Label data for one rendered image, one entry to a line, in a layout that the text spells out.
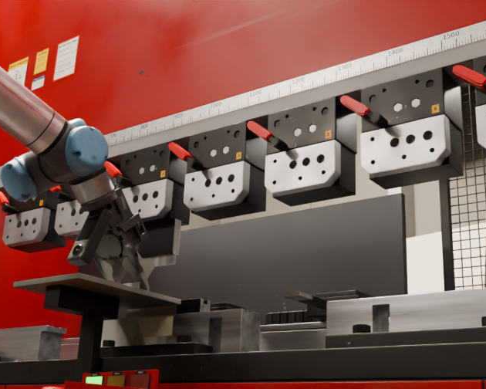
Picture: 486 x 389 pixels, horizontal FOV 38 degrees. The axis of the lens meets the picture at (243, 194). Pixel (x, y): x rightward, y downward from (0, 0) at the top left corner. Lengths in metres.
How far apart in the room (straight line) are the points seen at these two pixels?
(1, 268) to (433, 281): 2.15
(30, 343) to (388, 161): 0.94
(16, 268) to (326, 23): 1.34
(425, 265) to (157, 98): 2.36
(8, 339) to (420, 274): 2.40
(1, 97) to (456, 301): 0.75
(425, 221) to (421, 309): 2.84
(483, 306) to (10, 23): 1.61
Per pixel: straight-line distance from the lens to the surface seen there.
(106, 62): 1.80
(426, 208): 3.97
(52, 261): 2.43
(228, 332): 1.32
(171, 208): 1.50
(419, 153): 1.19
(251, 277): 1.98
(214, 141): 1.45
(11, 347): 1.78
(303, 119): 1.33
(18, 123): 1.16
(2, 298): 2.30
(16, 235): 1.84
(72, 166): 1.18
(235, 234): 2.05
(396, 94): 1.25
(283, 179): 1.30
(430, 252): 3.74
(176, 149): 1.45
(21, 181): 1.28
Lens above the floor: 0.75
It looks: 19 degrees up
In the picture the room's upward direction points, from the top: 3 degrees clockwise
